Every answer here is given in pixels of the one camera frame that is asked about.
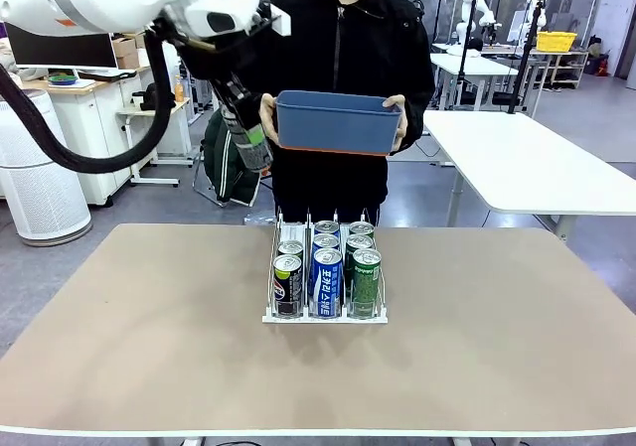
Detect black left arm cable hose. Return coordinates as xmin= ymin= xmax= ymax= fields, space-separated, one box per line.
xmin=0 ymin=28 xmax=175 ymax=175

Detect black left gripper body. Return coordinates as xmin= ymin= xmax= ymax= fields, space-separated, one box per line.
xmin=185 ymin=35 xmax=250 ymax=90

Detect yellow plastic crate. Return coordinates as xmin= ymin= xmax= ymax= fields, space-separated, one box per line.
xmin=536 ymin=30 xmax=579 ymax=53

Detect black keyboard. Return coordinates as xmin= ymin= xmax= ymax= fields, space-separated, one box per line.
xmin=78 ymin=67 xmax=138 ymax=81

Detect black can silver top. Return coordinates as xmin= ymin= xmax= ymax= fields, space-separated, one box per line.
xmin=276 ymin=239 xmax=305 ymax=261

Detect white wire can dispenser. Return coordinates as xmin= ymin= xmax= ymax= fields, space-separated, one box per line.
xmin=261 ymin=205 xmax=392 ymax=326

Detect person's right hand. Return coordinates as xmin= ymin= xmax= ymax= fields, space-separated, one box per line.
xmin=258 ymin=92 xmax=281 ymax=147

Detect white side table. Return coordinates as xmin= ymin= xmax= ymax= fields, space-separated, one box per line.
xmin=420 ymin=109 xmax=636 ymax=241

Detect brown cardboard box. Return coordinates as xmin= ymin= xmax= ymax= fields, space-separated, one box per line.
xmin=111 ymin=36 xmax=137 ymax=59

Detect black grey beverage can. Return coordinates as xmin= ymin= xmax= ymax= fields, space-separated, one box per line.
xmin=233 ymin=117 xmax=273 ymax=173

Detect dark green striped jacket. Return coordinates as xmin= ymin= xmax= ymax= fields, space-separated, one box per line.
xmin=203 ymin=110 xmax=262 ymax=208

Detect wooden shelf cart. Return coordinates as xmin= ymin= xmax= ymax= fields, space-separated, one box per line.
xmin=534 ymin=48 xmax=591 ymax=89

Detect black pepsi can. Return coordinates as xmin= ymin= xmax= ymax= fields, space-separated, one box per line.
xmin=273 ymin=253 xmax=304 ymax=317

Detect white background table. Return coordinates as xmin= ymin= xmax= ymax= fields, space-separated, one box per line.
xmin=429 ymin=52 xmax=521 ymax=109

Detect blue bin orange handle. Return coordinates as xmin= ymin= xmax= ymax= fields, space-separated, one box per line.
xmin=274 ymin=89 xmax=403 ymax=157

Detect person's left forearm black sleeve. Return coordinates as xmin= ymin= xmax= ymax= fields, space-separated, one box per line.
xmin=399 ymin=77 xmax=436 ymax=149

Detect black tripod pole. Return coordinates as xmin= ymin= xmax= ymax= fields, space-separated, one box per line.
xmin=455 ymin=0 xmax=479 ymax=107
xmin=506 ymin=0 xmax=547 ymax=115

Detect white office cabinet desk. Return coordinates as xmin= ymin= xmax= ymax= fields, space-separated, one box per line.
xmin=47 ymin=66 xmax=193 ymax=207

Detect white air purifier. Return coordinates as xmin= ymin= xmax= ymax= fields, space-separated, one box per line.
xmin=0 ymin=87 xmax=93 ymax=247

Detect person's left hand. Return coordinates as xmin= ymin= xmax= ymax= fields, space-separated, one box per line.
xmin=382 ymin=93 xmax=410 ymax=152

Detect black computer monitor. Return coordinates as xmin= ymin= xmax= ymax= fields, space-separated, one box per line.
xmin=3 ymin=21 xmax=119 ymax=69

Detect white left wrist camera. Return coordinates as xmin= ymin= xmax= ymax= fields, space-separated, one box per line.
xmin=269 ymin=7 xmax=293 ymax=37

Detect small rolling side table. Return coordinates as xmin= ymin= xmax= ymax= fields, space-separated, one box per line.
xmin=116 ymin=98 xmax=193 ymax=188

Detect person in black jacket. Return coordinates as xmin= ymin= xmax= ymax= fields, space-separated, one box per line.
xmin=198 ymin=0 xmax=436 ymax=226

